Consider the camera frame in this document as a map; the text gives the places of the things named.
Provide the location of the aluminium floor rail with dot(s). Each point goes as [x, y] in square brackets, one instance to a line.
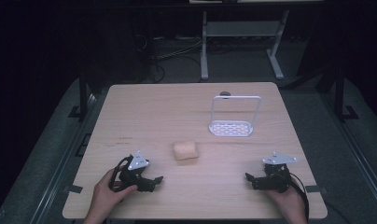
[62, 161]
[354, 149]

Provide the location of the person's left hand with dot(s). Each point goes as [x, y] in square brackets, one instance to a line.
[106, 196]

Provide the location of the dark round table grommet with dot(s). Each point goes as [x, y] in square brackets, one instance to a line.
[225, 93]

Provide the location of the person's right hand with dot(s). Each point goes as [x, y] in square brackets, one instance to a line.
[286, 199]

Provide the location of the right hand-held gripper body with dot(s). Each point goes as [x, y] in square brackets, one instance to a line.
[276, 174]

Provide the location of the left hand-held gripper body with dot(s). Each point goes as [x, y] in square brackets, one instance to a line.
[136, 162]

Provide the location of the black metal stand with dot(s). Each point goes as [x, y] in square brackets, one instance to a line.
[83, 93]
[339, 93]

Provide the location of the grey tape strip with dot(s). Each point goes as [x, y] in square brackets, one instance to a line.
[313, 188]
[74, 188]

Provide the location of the beige bread loaf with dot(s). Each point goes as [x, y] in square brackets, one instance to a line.
[185, 150]

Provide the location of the white metal desk frame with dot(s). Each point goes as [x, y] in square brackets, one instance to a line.
[239, 28]

